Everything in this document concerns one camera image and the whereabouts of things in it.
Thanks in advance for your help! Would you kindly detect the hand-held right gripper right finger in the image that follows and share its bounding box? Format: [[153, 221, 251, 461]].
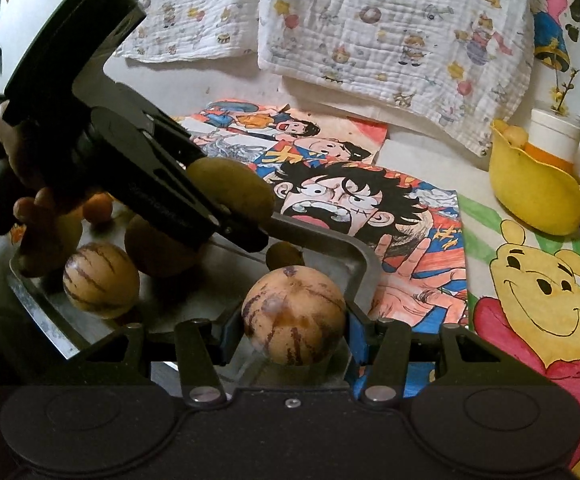
[[345, 302, 503, 408]]

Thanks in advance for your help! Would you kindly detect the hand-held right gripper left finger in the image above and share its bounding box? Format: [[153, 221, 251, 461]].
[[72, 305, 245, 408]]

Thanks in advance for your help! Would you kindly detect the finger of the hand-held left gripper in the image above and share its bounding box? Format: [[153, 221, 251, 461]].
[[142, 109, 208, 167], [112, 157, 271, 256]]

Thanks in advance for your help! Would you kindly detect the metal tray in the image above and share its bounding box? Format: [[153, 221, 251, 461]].
[[7, 211, 383, 393]]

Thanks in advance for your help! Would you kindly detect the green-yellow pear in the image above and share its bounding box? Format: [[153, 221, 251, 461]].
[[186, 156, 275, 224]]

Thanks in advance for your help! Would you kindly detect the large brown kiwi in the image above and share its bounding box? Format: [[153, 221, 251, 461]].
[[124, 212, 203, 279]]

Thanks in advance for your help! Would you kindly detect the striped pepino melon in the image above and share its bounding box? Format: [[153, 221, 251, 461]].
[[241, 266, 347, 366], [63, 242, 141, 320]]

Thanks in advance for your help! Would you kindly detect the orange mandarin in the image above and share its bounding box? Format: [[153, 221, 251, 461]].
[[82, 194, 114, 223]]

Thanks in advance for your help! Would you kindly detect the small brown kiwi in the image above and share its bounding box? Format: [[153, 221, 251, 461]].
[[266, 241, 305, 271]]

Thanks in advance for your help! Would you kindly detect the yellow round fruit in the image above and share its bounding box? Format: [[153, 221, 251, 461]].
[[57, 210, 84, 258]]

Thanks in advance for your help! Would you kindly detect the person's left hand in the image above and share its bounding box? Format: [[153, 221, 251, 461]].
[[0, 100, 78, 278]]

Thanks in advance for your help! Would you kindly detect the white printed blanket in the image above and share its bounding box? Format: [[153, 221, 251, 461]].
[[114, 0, 271, 64], [256, 0, 537, 157]]

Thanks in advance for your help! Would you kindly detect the yellow bear drawing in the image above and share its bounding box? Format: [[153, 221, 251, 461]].
[[457, 192, 580, 480]]

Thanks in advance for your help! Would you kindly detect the yellow plastic bowl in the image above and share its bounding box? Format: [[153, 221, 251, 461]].
[[488, 119, 580, 237]]

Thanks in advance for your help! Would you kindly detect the pale yellow fruit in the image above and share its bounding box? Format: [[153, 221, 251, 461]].
[[500, 125, 530, 150]]

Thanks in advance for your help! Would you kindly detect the white jar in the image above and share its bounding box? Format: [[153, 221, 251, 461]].
[[524, 107, 580, 173]]

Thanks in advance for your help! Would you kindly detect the twig with yellow flowers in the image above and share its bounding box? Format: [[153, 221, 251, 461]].
[[551, 67, 580, 117]]

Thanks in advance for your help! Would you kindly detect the colourful wall poster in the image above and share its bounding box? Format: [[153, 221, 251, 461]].
[[532, 0, 580, 71]]

